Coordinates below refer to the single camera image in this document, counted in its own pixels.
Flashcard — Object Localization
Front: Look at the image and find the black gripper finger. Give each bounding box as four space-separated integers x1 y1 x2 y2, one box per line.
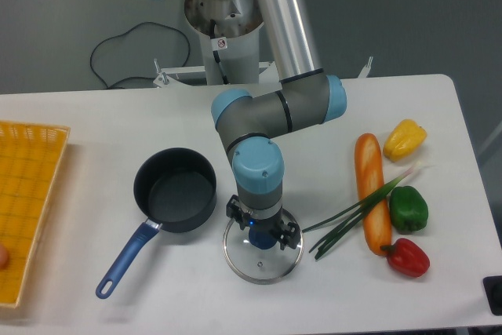
269 221 299 250
226 195 251 231

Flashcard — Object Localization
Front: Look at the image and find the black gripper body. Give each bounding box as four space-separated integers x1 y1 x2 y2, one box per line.
239 209 282 233

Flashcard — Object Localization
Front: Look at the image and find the glass lid blue knob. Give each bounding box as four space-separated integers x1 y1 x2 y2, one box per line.
223 219 304 284

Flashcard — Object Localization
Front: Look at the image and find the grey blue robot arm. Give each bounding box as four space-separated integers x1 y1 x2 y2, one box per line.
184 0 347 249

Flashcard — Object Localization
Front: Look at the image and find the dark blue saucepan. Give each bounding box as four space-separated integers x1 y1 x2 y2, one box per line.
95 147 216 299

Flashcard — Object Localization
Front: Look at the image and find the green onion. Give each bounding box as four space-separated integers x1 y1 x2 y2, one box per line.
304 164 419 260

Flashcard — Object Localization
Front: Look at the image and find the baguette bread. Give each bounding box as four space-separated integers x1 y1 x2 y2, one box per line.
354 133 393 257

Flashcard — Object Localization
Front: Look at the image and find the red bell pepper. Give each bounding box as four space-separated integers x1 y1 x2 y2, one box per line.
380 238 430 278

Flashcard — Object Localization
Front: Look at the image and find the green bell pepper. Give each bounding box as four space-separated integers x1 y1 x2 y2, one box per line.
389 186 429 234

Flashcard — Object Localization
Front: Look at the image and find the yellow bell pepper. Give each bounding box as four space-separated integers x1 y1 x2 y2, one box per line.
383 119 427 162

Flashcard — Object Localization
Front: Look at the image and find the black object table corner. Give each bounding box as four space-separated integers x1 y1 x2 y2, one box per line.
482 275 502 316

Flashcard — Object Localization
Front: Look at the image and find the yellow woven basket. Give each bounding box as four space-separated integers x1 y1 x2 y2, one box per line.
1 121 71 308

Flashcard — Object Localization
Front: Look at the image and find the orange object in basket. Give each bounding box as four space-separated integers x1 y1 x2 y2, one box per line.
0 244 9 269

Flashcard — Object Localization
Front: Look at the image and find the black cable on floor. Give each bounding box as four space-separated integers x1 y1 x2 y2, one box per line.
89 21 192 89

